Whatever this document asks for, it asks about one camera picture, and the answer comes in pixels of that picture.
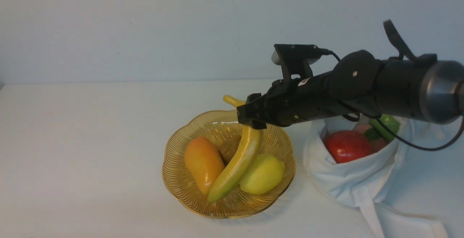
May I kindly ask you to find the orange mango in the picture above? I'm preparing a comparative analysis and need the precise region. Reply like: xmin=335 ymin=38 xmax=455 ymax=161
xmin=184 ymin=136 xmax=225 ymax=195

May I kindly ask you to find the yellow lemon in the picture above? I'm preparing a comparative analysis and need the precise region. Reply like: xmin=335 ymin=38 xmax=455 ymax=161
xmin=239 ymin=154 xmax=285 ymax=195

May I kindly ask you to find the red apple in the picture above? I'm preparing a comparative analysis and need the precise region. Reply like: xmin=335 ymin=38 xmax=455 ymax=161
xmin=324 ymin=130 xmax=373 ymax=164

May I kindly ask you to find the green fruit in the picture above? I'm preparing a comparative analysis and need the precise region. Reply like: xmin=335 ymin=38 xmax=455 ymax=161
xmin=364 ymin=114 xmax=401 ymax=143

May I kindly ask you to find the pink peach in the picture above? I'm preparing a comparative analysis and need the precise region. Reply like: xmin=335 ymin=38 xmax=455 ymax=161
xmin=352 ymin=124 xmax=388 ymax=153

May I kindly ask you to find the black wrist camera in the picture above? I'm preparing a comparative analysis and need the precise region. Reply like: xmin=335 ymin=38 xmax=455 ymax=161
xmin=271 ymin=44 xmax=339 ymax=85

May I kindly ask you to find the white cloth bag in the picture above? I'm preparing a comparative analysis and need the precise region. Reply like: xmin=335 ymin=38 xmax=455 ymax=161
xmin=303 ymin=117 xmax=448 ymax=238

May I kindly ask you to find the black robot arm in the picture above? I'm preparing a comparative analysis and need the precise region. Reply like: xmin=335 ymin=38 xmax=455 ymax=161
xmin=237 ymin=45 xmax=463 ymax=129

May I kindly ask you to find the yellow banana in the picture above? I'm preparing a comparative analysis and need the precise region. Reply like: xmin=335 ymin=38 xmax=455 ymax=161
xmin=207 ymin=95 xmax=264 ymax=203

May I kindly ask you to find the amber glass fruit bowl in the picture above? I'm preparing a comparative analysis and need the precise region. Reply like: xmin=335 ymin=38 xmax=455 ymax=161
xmin=162 ymin=110 xmax=296 ymax=219

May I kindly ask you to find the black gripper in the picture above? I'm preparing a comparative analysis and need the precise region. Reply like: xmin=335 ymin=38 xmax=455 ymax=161
xmin=237 ymin=71 xmax=345 ymax=130

